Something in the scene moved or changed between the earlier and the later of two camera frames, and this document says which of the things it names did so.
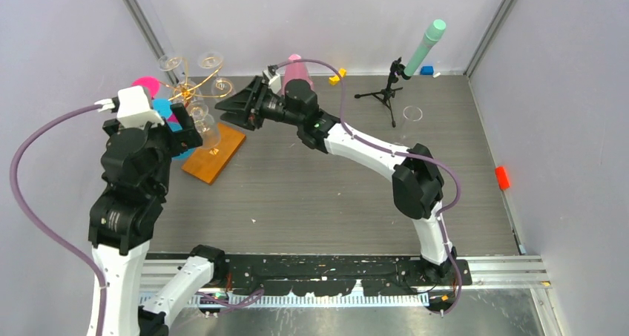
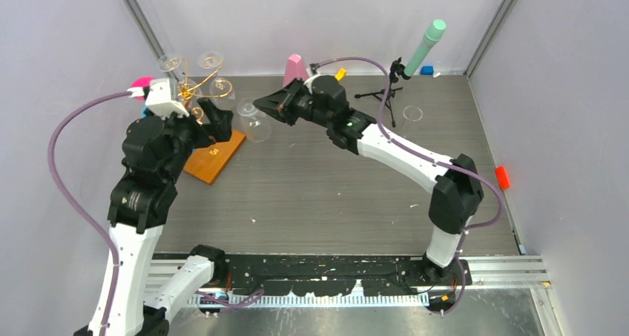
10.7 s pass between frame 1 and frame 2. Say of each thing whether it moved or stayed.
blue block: stayed
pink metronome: stayed
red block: stayed
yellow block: stayed
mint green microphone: stayed
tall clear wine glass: stayed
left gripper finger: moved
